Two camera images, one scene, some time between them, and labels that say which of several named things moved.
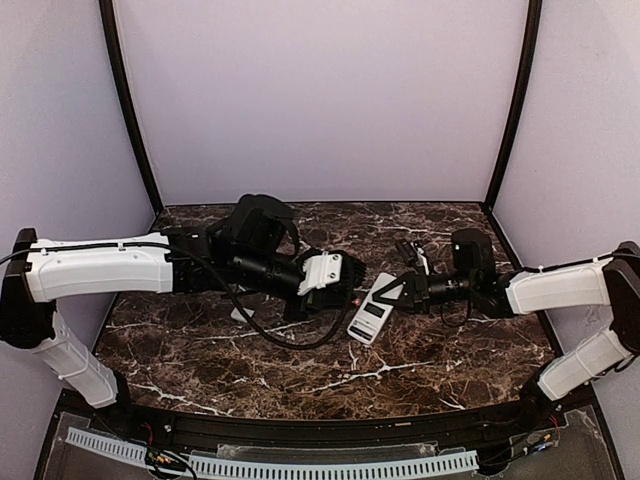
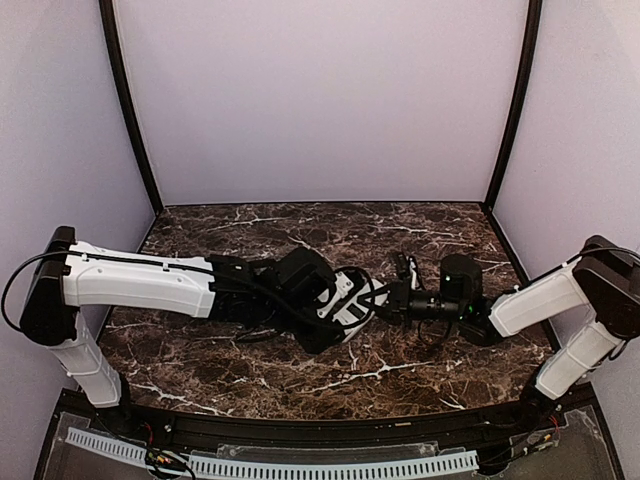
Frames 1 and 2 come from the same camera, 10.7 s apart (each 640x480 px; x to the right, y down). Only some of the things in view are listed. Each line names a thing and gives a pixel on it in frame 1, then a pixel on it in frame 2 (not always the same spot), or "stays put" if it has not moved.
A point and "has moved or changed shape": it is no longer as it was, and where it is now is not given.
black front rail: [323, 434] stays put
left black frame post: [155, 196] stays put
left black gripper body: [345, 293] → [314, 338]
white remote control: [372, 314] has moved or changed shape
